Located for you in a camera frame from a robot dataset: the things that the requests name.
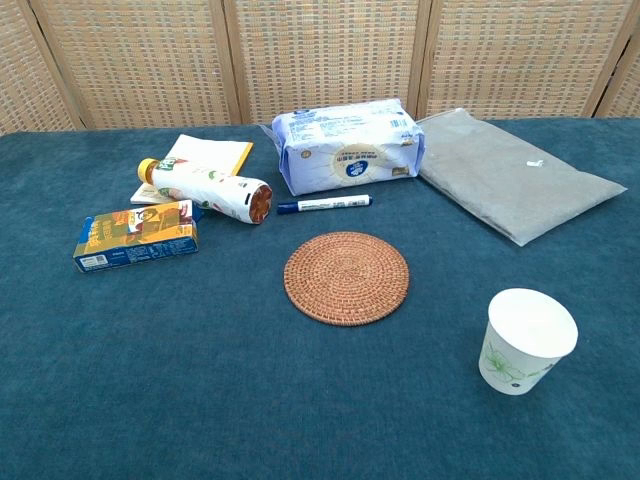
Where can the white blue tissue pack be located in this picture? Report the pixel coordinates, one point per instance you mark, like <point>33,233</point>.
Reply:
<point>350,150</point>

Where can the orange juice bottle yellow cap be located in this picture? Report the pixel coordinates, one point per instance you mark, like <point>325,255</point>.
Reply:
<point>210,190</point>

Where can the blue white marker pen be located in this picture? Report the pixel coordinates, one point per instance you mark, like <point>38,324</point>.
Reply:
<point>330,204</point>

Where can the grey zip plastic bag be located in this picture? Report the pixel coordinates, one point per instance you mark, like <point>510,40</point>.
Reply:
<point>505,170</point>

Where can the white paper cup green print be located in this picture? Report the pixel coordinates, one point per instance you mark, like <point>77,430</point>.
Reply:
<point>520,365</point>

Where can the blue table cloth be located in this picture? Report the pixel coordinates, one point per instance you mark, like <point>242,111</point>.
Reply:
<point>200,375</point>

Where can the blue yellow carton box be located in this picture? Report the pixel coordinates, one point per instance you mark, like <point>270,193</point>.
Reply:
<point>137,235</point>

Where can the round woven rattan coaster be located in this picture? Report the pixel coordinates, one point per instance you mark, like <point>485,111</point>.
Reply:
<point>346,278</point>

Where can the white yellow notepad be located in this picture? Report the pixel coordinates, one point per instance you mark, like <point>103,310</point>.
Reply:
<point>210,152</point>

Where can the woven folding screen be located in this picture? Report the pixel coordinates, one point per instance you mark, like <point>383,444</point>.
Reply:
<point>320,60</point>

